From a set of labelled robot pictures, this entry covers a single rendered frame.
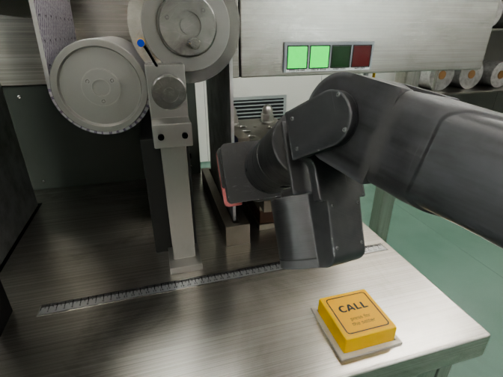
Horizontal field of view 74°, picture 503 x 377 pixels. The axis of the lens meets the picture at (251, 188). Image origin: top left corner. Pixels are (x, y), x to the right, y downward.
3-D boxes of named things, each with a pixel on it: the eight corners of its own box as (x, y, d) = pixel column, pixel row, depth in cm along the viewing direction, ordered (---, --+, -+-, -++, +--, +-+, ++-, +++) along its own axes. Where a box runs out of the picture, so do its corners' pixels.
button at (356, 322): (343, 354, 39) (346, 340, 38) (316, 311, 45) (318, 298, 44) (394, 341, 41) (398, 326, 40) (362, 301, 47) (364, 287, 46)
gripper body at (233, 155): (311, 192, 39) (341, 182, 32) (226, 205, 37) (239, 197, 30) (301, 139, 40) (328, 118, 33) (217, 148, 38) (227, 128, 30)
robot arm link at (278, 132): (338, 102, 27) (270, 105, 25) (353, 186, 26) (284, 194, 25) (305, 128, 33) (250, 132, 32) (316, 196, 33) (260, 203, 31)
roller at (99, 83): (61, 135, 45) (37, 38, 40) (89, 101, 68) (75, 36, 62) (153, 129, 48) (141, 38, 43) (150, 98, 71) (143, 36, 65)
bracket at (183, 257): (171, 277, 51) (144, 67, 38) (168, 253, 57) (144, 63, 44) (203, 271, 53) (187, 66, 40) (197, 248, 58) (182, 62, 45)
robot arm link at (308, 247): (423, 93, 24) (345, 78, 19) (456, 252, 23) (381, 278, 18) (309, 141, 34) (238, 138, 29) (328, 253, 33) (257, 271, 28)
